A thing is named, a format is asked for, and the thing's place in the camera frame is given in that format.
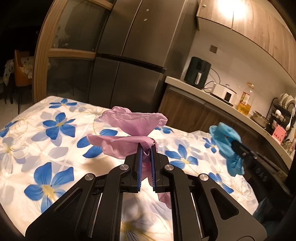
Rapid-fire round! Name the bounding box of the wooden upper cabinet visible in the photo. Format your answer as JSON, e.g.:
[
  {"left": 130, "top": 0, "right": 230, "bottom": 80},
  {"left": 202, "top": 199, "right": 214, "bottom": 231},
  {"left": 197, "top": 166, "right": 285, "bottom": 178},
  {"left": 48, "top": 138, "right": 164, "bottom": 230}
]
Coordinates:
[{"left": 197, "top": 1, "right": 295, "bottom": 85}]

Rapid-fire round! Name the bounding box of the pink utensil basket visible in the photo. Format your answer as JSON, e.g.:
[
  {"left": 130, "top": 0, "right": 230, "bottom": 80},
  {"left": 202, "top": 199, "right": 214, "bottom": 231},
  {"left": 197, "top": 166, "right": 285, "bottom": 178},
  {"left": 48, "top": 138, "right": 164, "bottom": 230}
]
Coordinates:
[{"left": 272, "top": 125, "right": 287, "bottom": 145}]

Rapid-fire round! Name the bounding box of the cooking oil bottle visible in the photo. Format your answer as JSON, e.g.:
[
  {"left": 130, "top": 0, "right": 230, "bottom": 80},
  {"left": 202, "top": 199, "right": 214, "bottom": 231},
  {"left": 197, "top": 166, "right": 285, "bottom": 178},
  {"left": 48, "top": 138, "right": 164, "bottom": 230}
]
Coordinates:
[{"left": 237, "top": 82, "right": 254, "bottom": 116}]

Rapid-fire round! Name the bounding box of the dark grey refrigerator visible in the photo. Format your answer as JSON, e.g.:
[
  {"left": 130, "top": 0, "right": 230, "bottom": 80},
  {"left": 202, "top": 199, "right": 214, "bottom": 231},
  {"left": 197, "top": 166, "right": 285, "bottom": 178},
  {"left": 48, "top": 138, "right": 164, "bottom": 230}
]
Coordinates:
[{"left": 89, "top": 0, "right": 199, "bottom": 113}]

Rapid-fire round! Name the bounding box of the wooden glass door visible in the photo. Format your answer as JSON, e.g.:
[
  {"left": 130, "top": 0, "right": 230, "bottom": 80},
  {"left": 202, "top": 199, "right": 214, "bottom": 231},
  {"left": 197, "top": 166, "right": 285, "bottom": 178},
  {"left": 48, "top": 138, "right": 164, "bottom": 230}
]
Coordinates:
[{"left": 33, "top": 1, "right": 115, "bottom": 102}]

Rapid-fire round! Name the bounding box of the white rice cooker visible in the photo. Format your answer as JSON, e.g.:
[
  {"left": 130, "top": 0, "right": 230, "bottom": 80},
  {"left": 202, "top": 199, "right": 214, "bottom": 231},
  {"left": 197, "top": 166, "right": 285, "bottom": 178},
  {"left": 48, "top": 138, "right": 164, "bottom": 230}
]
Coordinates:
[{"left": 210, "top": 83, "right": 237, "bottom": 106}]

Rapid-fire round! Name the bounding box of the black air fryer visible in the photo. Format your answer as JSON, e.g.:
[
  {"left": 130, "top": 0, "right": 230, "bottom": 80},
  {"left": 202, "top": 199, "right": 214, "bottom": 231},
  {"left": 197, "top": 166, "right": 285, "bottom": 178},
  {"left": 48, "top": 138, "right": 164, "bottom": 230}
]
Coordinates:
[{"left": 184, "top": 57, "right": 211, "bottom": 89}]

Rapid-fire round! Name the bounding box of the floral blue white tablecloth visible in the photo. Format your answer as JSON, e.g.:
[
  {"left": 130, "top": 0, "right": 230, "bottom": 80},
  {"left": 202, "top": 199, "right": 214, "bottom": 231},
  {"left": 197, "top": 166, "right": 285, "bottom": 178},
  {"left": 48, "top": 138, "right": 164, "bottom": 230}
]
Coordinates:
[{"left": 1, "top": 96, "right": 258, "bottom": 234}]

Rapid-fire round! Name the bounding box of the stainless steel bowl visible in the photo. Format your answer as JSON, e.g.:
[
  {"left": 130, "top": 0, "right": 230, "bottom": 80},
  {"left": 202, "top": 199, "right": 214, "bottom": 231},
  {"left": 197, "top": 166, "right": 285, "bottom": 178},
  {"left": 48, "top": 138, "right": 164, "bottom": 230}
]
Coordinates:
[{"left": 251, "top": 111, "right": 269, "bottom": 128}]

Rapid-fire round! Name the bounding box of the black dish rack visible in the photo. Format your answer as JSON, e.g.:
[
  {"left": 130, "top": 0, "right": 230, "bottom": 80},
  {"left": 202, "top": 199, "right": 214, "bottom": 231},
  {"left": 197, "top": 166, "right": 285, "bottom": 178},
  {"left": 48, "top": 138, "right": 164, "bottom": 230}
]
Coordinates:
[{"left": 266, "top": 93, "right": 295, "bottom": 140}]

